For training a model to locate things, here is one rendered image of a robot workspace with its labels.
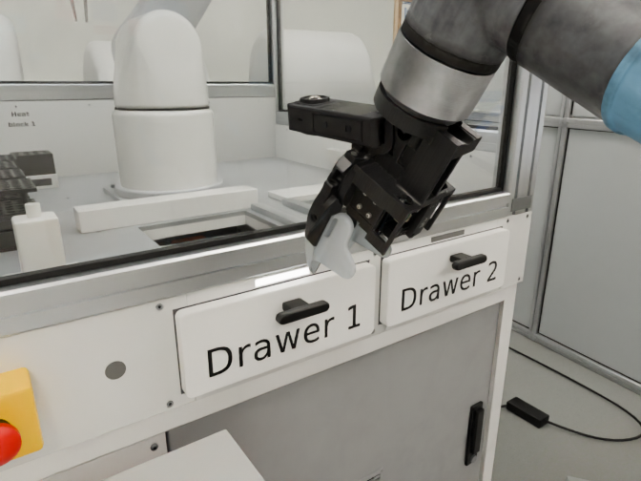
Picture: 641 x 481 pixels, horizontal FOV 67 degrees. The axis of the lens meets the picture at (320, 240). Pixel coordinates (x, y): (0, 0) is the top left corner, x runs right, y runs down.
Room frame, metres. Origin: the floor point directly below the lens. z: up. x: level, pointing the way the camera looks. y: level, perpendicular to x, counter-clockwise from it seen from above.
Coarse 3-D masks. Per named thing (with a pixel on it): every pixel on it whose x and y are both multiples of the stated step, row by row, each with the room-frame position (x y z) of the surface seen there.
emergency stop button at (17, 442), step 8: (0, 424) 0.36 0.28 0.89; (8, 424) 0.36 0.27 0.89; (0, 432) 0.35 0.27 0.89; (8, 432) 0.35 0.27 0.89; (16, 432) 0.36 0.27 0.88; (0, 440) 0.35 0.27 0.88; (8, 440) 0.35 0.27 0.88; (16, 440) 0.35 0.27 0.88; (0, 448) 0.34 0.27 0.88; (8, 448) 0.35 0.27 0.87; (16, 448) 0.35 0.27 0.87; (0, 456) 0.34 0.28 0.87; (8, 456) 0.35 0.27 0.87; (0, 464) 0.34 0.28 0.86
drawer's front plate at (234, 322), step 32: (288, 288) 0.57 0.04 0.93; (320, 288) 0.60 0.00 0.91; (352, 288) 0.63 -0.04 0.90; (192, 320) 0.50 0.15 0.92; (224, 320) 0.52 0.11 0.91; (256, 320) 0.55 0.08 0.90; (320, 320) 0.60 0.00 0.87; (352, 320) 0.63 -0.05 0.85; (192, 352) 0.50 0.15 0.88; (224, 352) 0.52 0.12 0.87; (288, 352) 0.57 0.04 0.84; (192, 384) 0.50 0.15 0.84; (224, 384) 0.52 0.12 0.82
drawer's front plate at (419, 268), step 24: (456, 240) 0.77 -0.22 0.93; (480, 240) 0.79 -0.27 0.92; (504, 240) 0.83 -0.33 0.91; (384, 264) 0.68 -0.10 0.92; (408, 264) 0.70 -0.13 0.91; (432, 264) 0.73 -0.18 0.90; (480, 264) 0.79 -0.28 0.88; (504, 264) 0.83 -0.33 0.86; (384, 288) 0.68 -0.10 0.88; (432, 288) 0.73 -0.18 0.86; (456, 288) 0.76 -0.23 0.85; (480, 288) 0.80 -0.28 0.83; (384, 312) 0.68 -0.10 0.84; (408, 312) 0.70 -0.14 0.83
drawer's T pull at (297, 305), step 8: (288, 304) 0.56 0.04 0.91; (296, 304) 0.56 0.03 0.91; (304, 304) 0.56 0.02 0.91; (312, 304) 0.56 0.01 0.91; (320, 304) 0.56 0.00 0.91; (328, 304) 0.57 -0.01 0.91; (280, 312) 0.54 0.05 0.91; (288, 312) 0.54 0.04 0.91; (296, 312) 0.54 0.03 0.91; (304, 312) 0.55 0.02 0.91; (312, 312) 0.55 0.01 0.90; (320, 312) 0.56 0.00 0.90; (280, 320) 0.53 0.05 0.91; (288, 320) 0.53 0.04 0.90; (296, 320) 0.54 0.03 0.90
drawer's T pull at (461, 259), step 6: (450, 258) 0.74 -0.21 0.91; (456, 258) 0.74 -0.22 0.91; (462, 258) 0.73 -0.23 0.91; (468, 258) 0.73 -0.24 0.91; (474, 258) 0.73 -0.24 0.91; (480, 258) 0.74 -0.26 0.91; (486, 258) 0.75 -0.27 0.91; (456, 264) 0.71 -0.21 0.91; (462, 264) 0.71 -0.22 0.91; (468, 264) 0.72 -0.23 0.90; (474, 264) 0.73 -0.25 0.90
